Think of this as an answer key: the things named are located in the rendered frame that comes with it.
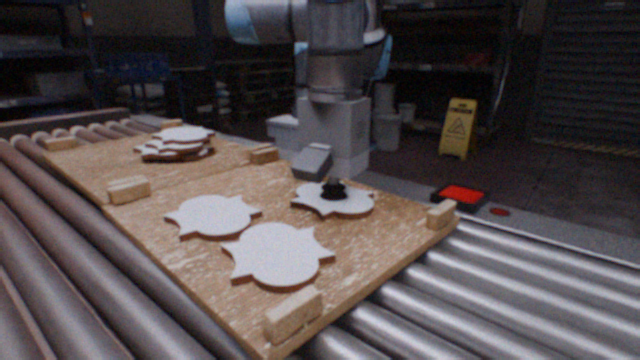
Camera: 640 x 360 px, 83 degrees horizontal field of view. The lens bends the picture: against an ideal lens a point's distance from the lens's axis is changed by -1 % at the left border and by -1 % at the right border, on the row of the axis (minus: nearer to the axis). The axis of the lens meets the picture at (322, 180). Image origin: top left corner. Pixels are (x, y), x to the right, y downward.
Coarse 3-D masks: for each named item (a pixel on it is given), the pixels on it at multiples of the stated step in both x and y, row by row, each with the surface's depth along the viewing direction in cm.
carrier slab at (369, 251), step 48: (192, 192) 60; (240, 192) 60; (288, 192) 60; (384, 192) 60; (144, 240) 46; (192, 240) 46; (336, 240) 46; (384, 240) 46; (432, 240) 47; (192, 288) 37; (240, 288) 37; (336, 288) 37; (240, 336) 31
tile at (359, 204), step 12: (300, 192) 57; (312, 192) 57; (348, 192) 57; (360, 192) 57; (372, 192) 57; (300, 204) 54; (312, 204) 53; (324, 204) 53; (336, 204) 53; (348, 204) 53; (360, 204) 53; (372, 204) 53; (324, 216) 50; (336, 216) 51; (348, 216) 51; (360, 216) 51
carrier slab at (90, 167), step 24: (96, 144) 89; (120, 144) 89; (216, 144) 89; (72, 168) 72; (96, 168) 72; (120, 168) 72; (144, 168) 72; (168, 168) 72; (192, 168) 72; (216, 168) 72; (96, 192) 60
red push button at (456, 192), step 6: (450, 186) 65; (456, 186) 65; (444, 192) 62; (450, 192) 62; (456, 192) 62; (462, 192) 62; (468, 192) 62; (474, 192) 62; (480, 192) 62; (456, 198) 60; (462, 198) 60; (468, 198) 60; (474, 198) 60
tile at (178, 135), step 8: (168, 128) 84; (176, 128) 84; (184, 128) 84; (192, 128) 84; (200, 128) 84; (152, 136) 79; (160, 136) 78; (168, 136) 77; (176, 136) 77; (184, 136) 77; (192, 136) 77; (200, 136) 77; (208, 136) 81; (168, 144) 75; (176, 144) 75; (184, 144) 75; (192, 144) 75
